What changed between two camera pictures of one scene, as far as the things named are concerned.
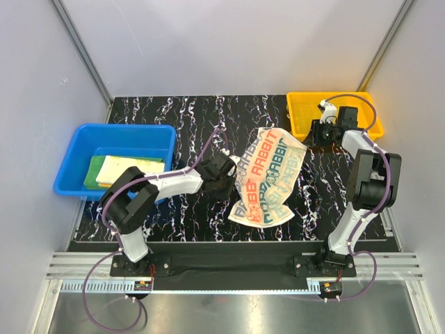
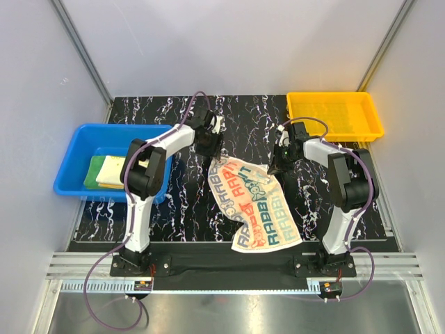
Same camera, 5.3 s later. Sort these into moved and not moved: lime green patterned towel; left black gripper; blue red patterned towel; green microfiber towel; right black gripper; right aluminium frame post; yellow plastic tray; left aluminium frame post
Moved: blue red patterned towel; left black gripper; right black gripper
Not moved: lime green patterned towel; right aluminium frame post; left aluminium frame post; green microfiber towel; yellow plastic tray
